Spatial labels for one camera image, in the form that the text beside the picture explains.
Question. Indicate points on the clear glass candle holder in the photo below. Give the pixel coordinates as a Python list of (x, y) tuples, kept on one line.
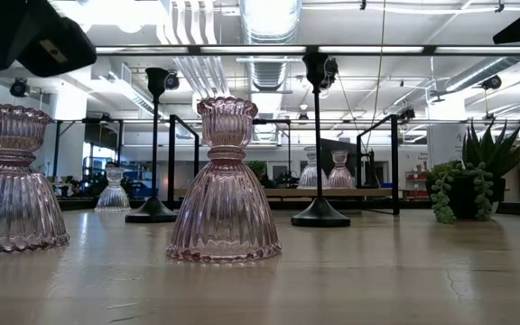
[(307, 176), (113, 196)]

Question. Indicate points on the black aluminium rig frame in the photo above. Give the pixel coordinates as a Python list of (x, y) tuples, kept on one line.
[(312, 49)]

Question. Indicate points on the background green plant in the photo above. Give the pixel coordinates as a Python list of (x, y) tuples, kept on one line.
[(257, 169)]

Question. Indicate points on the black metal candlestick holder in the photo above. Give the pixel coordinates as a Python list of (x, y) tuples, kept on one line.
[(151, 212), (320, 216)]

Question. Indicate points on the pink glass candle holder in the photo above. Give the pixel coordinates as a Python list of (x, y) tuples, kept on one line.
[(340, 176), (14, 203), (224, 203)]

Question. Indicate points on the silver ventilation duct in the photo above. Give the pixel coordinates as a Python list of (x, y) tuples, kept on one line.
[(269, 67)]

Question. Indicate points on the potted succulent plant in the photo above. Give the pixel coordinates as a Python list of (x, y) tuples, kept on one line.
[(463, 194)]

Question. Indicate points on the wooden shelf with black frame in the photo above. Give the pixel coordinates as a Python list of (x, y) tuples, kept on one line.
[(368, 192)]

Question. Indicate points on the black background station frame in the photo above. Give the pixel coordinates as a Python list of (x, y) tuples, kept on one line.
[(269, 121), (57, 149)]

